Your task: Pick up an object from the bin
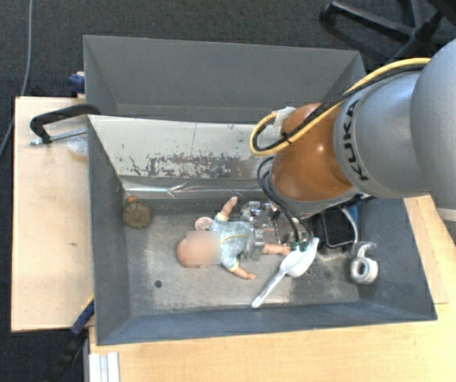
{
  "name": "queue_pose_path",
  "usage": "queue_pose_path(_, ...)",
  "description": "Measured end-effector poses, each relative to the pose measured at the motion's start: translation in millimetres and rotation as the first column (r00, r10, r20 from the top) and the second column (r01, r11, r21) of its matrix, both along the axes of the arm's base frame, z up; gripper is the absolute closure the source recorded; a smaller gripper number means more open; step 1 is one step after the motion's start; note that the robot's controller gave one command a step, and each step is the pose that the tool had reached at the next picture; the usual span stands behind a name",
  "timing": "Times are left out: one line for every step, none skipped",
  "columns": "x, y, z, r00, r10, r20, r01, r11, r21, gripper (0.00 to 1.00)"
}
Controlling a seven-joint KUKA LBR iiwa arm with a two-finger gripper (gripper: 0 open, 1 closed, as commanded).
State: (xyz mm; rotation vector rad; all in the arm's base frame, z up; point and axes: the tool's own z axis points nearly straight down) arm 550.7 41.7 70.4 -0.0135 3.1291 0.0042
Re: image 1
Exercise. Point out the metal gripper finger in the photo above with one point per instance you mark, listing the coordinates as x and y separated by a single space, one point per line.
254 212
258 245

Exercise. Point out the baby doll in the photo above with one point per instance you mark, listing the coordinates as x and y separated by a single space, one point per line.
231 241

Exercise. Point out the white plastic scoop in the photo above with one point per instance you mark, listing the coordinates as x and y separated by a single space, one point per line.
299 262

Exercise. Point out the small pink round disc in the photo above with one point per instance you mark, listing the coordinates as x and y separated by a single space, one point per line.
201 223

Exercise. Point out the black rectangular box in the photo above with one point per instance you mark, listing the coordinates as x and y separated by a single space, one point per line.
337 229

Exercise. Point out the grey metal bin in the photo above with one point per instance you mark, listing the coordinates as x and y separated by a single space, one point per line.
196 285

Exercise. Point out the brown round wooden disc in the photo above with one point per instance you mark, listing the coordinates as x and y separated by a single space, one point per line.
137 214

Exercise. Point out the clear plastic piece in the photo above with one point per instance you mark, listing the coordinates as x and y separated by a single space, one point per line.
77 146

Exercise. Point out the pale wood board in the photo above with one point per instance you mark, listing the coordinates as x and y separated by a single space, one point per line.
48 221

